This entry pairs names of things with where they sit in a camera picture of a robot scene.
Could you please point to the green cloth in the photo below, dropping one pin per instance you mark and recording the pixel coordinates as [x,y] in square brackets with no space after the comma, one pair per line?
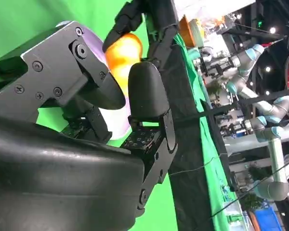
[26,21]

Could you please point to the orange toy bread roll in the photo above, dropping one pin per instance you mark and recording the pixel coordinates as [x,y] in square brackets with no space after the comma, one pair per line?
[125,50]

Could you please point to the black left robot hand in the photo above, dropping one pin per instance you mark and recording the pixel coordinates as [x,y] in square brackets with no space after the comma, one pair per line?
[159,14]

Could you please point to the green potted plant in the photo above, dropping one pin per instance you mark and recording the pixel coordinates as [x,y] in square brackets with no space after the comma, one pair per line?
[250,203]

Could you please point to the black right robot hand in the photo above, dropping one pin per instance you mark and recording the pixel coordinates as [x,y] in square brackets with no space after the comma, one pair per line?
[50,173]

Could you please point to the orange bin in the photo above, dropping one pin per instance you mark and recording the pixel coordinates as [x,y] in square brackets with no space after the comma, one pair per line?
[186,31]

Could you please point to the blue box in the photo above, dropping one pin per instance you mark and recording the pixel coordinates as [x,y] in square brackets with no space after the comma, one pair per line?
[267,220]

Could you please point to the lilac plate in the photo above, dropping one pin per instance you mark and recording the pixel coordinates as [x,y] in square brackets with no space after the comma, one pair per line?
[118,126]

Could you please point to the black table edge panel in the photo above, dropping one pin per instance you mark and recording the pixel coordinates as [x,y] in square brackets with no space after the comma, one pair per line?
[185,101]

